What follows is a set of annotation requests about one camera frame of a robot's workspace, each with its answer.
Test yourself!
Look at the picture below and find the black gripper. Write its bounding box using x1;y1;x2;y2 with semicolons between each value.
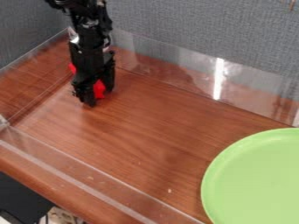
68;29;116;107

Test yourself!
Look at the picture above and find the red plastic block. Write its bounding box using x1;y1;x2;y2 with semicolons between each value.
69;63;107;99

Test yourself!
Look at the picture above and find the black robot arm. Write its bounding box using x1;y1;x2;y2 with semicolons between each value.
44;0;116;107

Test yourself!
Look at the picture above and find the green plate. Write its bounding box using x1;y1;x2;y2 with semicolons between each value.
200;128;299;224

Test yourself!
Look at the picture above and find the black box under table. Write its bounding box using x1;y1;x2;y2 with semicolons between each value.
0;172;55;224

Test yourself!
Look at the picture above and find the white power strip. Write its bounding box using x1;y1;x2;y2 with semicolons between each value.
39;206;87;224

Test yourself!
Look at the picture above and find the clear acrylic barrier wall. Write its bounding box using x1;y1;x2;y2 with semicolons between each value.
0;31;299;224

